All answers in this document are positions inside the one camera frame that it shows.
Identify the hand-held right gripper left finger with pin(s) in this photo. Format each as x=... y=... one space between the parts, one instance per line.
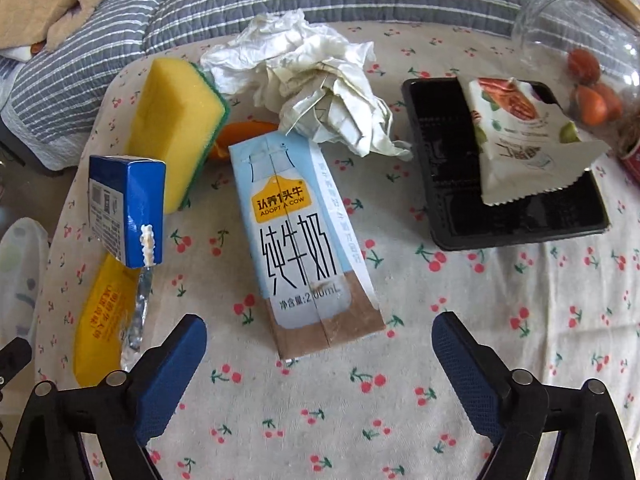
x=170 y=375

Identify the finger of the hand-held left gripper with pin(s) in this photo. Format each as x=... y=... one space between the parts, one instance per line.
x=15 y=360

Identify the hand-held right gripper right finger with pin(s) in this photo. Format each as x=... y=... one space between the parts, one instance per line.
x=465 y=375

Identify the yellow foil wrapper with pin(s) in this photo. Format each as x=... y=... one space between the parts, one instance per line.
x=97 y=320

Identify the small blue drink carton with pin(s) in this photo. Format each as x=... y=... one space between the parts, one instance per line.
x=142 y=200

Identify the light blue milk carton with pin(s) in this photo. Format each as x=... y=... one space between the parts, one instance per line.
x=295 y=240

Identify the black plastic tray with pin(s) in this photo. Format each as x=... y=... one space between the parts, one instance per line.
x=450 y=170

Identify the white paper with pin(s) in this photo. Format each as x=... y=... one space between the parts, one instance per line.
x=310 y=60

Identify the cherry print tablecloth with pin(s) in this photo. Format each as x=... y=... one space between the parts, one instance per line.
x=350 y=410

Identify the white red snack packet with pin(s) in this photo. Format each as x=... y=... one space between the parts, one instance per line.
x=520 y=160

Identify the orange peel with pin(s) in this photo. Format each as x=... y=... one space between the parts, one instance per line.
x=240 y=132

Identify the yellow green sponge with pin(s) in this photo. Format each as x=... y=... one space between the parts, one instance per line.
x=170 y=120

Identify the red round container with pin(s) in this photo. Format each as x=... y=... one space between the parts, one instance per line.
x=631 y=157

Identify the small red tomato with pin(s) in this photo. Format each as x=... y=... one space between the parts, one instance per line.
x=584 y=66
x=592 y=105

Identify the white cloth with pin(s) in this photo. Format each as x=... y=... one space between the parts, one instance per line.
x=20 y=52

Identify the beige fleece blanket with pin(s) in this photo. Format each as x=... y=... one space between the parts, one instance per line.
x=40 y=0

